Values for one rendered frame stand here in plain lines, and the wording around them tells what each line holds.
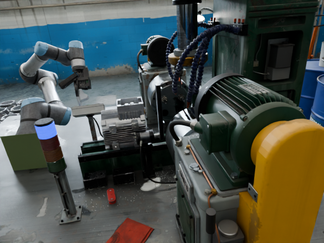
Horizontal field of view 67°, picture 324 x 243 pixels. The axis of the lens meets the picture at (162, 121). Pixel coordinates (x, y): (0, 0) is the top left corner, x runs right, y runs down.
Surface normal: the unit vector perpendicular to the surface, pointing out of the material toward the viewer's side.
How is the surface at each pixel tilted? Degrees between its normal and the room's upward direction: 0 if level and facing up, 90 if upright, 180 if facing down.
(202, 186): 0
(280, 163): 90
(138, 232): 3
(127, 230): 2
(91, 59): 90
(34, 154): 90
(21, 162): 90
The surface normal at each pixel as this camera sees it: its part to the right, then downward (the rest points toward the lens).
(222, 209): 0.18, 0.40
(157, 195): -0.07, -0.91
